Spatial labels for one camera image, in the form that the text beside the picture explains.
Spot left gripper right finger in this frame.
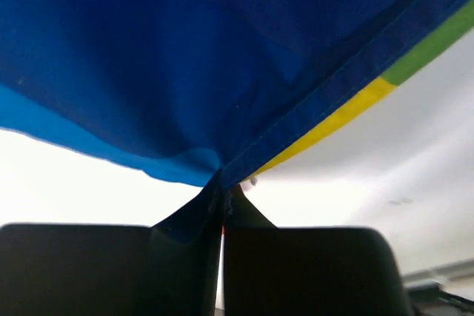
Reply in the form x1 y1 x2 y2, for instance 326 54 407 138
224 186 413 316

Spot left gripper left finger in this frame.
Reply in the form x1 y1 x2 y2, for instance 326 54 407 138
1 177 222 315

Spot rainbow striped shorts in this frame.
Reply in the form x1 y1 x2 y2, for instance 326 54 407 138
1 0 473 242

